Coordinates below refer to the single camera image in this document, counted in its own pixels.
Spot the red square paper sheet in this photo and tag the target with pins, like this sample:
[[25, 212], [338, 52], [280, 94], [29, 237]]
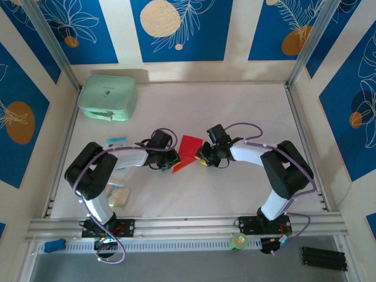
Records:
[[189, 144]]

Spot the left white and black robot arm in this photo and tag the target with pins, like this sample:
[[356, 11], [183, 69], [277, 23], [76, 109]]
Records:
[[129, 158]]

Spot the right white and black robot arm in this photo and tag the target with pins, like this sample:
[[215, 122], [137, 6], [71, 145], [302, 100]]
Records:
[[249, 153]]

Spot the blue clear snack packet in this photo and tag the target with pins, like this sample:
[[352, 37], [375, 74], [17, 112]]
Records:
[[114, 142]]

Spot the clear biscuit packet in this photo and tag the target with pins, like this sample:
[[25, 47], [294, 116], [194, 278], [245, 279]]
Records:
[[121, 196]]

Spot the mint green zip pouch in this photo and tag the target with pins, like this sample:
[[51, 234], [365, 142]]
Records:
[[107, 94]]

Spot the green tape roll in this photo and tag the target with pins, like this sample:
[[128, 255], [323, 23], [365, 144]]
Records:
[[238, 242]]

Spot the blue foam grip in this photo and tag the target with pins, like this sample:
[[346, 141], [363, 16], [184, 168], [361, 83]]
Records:
[[54, 246]]

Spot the black tube bundle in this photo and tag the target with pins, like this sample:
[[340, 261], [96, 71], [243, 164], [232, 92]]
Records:
[[323, 258]]

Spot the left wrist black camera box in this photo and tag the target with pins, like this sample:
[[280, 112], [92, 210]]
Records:
[[161, 138]]

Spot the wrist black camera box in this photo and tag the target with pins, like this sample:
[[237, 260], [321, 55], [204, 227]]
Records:
[[161, 138], [218, 133]]

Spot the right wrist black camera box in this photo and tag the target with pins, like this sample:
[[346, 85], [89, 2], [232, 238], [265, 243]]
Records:
[[218, 133]]

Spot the aluminium cross rail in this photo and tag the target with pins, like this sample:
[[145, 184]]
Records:
[[188, 227]]

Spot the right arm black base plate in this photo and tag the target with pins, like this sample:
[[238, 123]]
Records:
[[246, 225]]

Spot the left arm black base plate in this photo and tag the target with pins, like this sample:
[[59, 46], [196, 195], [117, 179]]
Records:
[[127, 227]]

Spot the aluminium side rail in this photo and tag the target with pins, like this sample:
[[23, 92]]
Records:
[[69, 123], [307, 147]]

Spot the aluminium corner post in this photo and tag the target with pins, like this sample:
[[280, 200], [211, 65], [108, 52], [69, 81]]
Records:
[[311, 44], [53, 44]]

